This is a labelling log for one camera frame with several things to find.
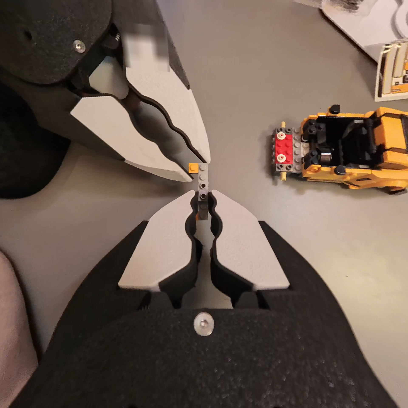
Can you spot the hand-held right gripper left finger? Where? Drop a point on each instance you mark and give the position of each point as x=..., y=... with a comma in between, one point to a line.
x=159, y=251

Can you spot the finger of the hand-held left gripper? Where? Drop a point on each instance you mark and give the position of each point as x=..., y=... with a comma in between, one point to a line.
x=105, y=127
x=178, y=102

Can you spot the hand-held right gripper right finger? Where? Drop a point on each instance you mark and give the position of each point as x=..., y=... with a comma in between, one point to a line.
x=248, y=251

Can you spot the small dark grey lego piece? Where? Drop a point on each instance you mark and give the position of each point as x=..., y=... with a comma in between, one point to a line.
x=203, y=185
x=203, y=195

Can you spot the grey lego plate orange ends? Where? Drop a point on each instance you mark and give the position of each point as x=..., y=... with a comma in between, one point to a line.
x=204, y=170

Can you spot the person's left forearm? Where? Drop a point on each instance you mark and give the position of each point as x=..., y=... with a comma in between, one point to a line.
x=25, y=153

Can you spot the yellow lego car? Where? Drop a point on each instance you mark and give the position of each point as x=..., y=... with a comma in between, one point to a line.
x=392, y=127

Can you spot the lego sticker sheet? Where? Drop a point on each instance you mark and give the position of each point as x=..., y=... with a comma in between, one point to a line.
x=395, y=73

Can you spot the person's pink garment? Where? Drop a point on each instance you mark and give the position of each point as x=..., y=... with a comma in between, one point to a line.
x=12, y=334

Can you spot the white book stand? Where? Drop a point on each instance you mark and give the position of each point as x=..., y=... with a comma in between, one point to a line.
x=366, y=28

